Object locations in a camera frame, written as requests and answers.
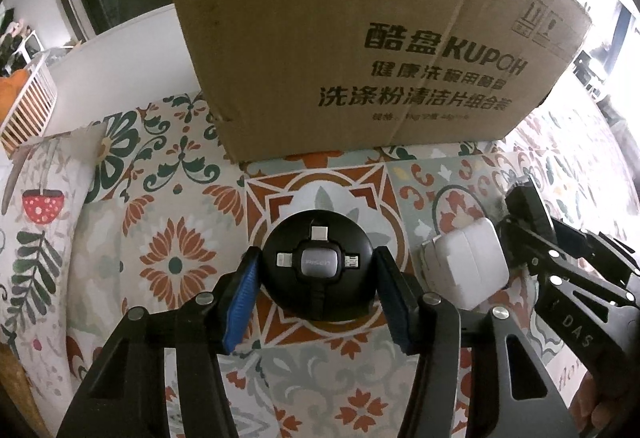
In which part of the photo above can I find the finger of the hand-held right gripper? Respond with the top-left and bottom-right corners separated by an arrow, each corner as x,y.
500,185 -> 638,306
550,218 -> 640,275

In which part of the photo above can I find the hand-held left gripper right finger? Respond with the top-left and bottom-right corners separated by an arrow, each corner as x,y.
372,245 -> 573,438

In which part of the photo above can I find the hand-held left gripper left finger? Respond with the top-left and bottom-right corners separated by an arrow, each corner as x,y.
55,247 -> 263,438

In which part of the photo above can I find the white cube charger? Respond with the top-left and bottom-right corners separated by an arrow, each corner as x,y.
420,217 -> 511,311

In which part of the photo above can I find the round black cable reel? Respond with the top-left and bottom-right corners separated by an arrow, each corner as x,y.
261,210 -> 378,323

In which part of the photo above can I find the brown cardboard box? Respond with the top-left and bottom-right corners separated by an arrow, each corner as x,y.
159,0 -> 594,165

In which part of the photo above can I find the person's right hand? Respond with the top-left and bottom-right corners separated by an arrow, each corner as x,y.
570,370 -> 635,438

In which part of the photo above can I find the patterned table mat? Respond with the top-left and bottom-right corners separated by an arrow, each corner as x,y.
65,90 -> 640,438

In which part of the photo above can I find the woven brown placemat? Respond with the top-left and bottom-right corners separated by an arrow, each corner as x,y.
0,343 -> 36,425

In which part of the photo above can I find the white slatted fruit basket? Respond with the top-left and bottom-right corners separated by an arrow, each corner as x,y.
0,53 -> 59,154

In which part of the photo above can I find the orange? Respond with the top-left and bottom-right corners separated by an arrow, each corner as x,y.
0,68 -> 32,119

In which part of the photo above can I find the white shoe rack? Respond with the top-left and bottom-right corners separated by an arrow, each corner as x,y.
0,8 -> 44,69

